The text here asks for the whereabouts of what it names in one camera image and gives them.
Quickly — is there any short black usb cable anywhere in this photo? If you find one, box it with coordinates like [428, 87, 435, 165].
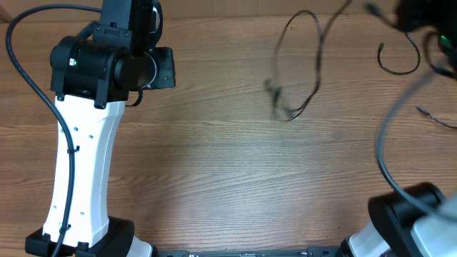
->
[263, 0, 354, 122]

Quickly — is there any long black usb cable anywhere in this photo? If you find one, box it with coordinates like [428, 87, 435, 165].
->
[377, 31, 457, 129]

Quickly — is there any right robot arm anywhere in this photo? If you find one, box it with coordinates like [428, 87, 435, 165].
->
[336, 0, 456, 256]

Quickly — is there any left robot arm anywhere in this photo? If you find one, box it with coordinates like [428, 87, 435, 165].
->
[25, 1, 176, 256]

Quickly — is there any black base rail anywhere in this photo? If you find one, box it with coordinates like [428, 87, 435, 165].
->
[153, 246, 350, 257]

